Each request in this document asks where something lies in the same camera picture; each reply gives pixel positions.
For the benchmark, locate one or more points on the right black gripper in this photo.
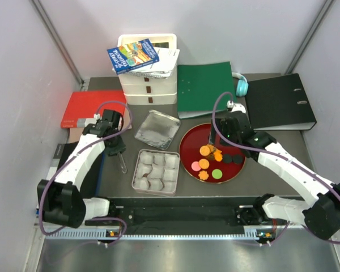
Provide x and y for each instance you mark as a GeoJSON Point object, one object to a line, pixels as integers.
{"type": "Point", "coordinates": [212, 135]}

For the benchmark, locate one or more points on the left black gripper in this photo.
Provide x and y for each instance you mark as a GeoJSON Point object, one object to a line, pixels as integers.
{"type": "Point", "coordinates": [120, 147]}

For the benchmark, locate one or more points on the orange flower cookie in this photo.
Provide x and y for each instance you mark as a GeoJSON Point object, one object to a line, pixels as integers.
{"type": "Point", "coordinates": [212, 148]}
{"type": "Point", "coordinates": [203, 175]}

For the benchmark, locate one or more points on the orange round waffle cookie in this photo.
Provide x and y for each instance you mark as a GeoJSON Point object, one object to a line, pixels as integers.
{"type": "Point", "coordinates": [205, 150]}

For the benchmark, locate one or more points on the black round cookie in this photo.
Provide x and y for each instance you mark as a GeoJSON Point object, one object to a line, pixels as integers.
{"type": "Point", "coordinates": [227, 158]}
{"type": "Point", "coordinates": [237, 159]}

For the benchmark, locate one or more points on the silver tin lid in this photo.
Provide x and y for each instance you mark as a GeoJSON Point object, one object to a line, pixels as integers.
{"type": "Point", "coordinates": [158, 130]}

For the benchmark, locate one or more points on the metal tongs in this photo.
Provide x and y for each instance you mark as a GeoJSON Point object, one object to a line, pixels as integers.
{"type": "Point", "coordinates": [122, 163]}

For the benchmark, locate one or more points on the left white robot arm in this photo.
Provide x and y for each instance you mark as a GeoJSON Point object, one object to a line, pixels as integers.
{"type": "Point", "coordinates": [59, 198]}

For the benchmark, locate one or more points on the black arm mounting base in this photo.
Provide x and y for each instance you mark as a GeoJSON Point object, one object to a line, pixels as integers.
{"type": "Point", "coordinates": [186, 215]}

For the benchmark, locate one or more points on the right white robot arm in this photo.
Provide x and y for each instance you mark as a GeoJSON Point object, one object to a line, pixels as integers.
{"type": "Point", "coordinates": [319, 209]}

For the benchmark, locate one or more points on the brown cupcake liner cookie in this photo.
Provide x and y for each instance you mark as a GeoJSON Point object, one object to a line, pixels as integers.
{"type": "Point", "coordinates": [211, 156]}

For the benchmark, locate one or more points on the orange fish cookie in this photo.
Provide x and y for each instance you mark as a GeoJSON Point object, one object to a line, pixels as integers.
{"type": "Point", "coordinates": [218, 155]}

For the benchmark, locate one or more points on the red round tray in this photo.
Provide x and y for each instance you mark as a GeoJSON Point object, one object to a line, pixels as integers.
{"type": "Point", "coordinates": [189, 147]}

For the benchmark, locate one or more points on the red binder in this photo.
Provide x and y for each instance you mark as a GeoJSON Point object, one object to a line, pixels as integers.
{"type": "Point", "coordinates": [84, 104]}

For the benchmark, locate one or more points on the pink round cookie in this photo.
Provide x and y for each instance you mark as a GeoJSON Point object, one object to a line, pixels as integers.
{"type": "Point", "coordinates": [195, 166]}

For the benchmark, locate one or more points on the green round cookie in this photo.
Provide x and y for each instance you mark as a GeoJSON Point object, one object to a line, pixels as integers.
{"type": "Point", "coordinates": [217, 174]}

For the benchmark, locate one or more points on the brown cardboard folder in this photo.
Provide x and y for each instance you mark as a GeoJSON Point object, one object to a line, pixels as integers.
{"type": "Point", "coordinates": [75, 133]}

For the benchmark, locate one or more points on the white stacked drawer boxes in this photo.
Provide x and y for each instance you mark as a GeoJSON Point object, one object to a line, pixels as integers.
{"type": "Point", "coordinates": [144, 90]}

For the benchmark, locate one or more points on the green binder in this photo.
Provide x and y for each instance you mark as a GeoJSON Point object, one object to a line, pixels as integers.
{"type": "Point", "coordinates": [199, 86]}

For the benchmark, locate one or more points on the teal headphones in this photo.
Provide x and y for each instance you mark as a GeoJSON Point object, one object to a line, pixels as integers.
{"type": "Point", "coordinates": [242, 84]}

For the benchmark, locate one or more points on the black book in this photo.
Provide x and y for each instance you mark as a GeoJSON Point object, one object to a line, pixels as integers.
{"type": "Point", "coordinates": [90, 183]}

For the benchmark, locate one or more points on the blue paperback book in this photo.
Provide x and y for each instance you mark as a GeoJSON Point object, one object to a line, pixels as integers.
{"type": "Point", "coordinates": [131, 56]}

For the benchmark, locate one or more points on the cookie tin with paper cups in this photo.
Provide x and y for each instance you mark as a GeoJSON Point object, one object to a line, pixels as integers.
{"type": "Point", "coordinates": [156, 172]}

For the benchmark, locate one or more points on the black lever arch binder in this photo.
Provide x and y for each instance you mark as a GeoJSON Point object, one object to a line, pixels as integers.
{"type": "Point", "coordinates": [279, 103]}

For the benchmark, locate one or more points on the white spiral notebook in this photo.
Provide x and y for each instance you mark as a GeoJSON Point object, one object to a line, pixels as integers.
{"type": "Point", "coordinates": [162, 69]}

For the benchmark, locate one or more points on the white slotted cable duct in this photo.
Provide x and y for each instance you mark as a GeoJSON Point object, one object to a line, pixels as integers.
{"type": "Point", "coordinates": [111, 234]}

